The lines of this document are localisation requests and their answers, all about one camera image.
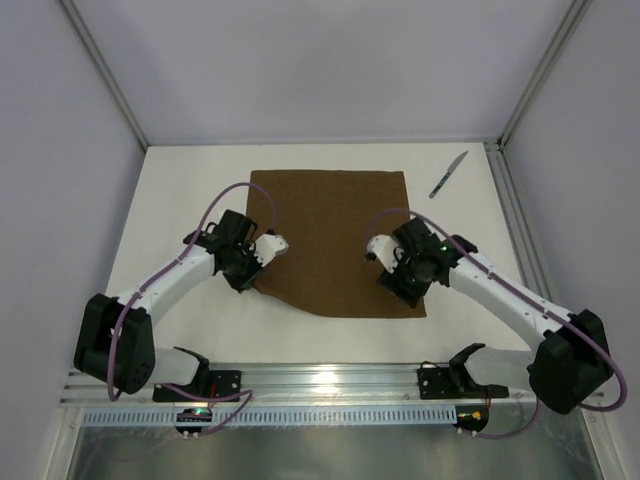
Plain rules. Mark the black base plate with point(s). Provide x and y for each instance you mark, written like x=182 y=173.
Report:
x=443 y=381
x=222 y=385

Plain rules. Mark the right side aluminium rail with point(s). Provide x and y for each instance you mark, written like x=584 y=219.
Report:
x=527 y=257

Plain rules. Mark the slotted cable duct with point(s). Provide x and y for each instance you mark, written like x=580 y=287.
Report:
x=272 y=416

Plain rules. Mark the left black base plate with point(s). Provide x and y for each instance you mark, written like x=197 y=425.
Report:
x=222 y=385

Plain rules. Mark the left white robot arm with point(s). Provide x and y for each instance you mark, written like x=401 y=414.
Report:
x=116 y=342

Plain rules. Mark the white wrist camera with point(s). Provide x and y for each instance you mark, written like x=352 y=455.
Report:
x=386 y=250
x=268 y=247

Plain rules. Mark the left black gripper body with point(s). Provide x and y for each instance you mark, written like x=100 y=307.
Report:
x=245 y=275

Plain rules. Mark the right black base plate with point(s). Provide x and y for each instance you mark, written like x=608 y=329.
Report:
x=443 y=381

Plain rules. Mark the knife with green handle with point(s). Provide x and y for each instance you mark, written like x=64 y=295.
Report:
x=450 y=170

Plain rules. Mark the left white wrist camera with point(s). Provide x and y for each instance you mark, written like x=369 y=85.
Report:
x=268 y=247

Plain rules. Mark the brown cloth napkin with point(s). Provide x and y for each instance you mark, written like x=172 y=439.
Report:
x=327 y=218

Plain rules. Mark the left aluminium frame post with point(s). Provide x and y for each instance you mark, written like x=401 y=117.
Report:
x=81 y=30

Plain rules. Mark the aluminium frame post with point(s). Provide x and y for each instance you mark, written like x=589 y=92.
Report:
x=81 y=30
x=558 y=42

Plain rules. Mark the aluminium mounting rail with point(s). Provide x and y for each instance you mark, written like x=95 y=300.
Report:
x=289 y=384

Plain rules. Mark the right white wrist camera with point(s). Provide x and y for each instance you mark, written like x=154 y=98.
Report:
x=386 y=250

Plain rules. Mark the right aluminium frame post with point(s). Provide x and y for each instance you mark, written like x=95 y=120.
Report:
x=558 y=42

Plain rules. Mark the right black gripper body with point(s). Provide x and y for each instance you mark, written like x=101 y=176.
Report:
x=400 y=288

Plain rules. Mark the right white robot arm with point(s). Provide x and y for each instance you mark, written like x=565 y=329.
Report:
x=567 y=356

